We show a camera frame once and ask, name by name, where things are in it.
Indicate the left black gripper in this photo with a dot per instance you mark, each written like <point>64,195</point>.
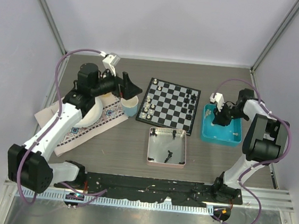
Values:
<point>129,90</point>

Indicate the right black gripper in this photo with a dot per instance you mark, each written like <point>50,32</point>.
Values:
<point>219,119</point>

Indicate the blue plastic tray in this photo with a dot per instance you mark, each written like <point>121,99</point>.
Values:
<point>217,134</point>

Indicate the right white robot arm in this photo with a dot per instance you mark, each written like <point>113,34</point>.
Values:
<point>266,141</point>

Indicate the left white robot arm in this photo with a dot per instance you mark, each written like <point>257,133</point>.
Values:
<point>28,163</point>

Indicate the black white chess board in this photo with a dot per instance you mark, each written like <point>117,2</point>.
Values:
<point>169,102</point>

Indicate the black chess piece in tin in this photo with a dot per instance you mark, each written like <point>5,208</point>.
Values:
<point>168,157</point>

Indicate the light blue mug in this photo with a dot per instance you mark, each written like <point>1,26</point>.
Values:
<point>130,106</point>

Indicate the patterned cloth placemat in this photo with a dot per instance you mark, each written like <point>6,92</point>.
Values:
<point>112,115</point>

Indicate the white paper plate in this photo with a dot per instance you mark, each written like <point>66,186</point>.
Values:
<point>92,115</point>

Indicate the pink metal tin tray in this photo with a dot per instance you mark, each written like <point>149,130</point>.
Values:
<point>162,140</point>

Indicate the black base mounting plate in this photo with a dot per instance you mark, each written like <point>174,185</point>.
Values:
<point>151,190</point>

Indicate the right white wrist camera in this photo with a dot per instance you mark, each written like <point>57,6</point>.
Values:
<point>218,100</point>

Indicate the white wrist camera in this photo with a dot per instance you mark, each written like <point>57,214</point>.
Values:
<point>110,61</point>
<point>218,100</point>

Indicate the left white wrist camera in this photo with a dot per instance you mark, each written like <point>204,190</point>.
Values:
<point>110,61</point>

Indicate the slotted cable duct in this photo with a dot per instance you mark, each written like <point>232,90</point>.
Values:
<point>166,206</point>

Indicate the aluminium frame rail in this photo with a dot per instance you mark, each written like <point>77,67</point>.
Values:
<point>52,26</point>

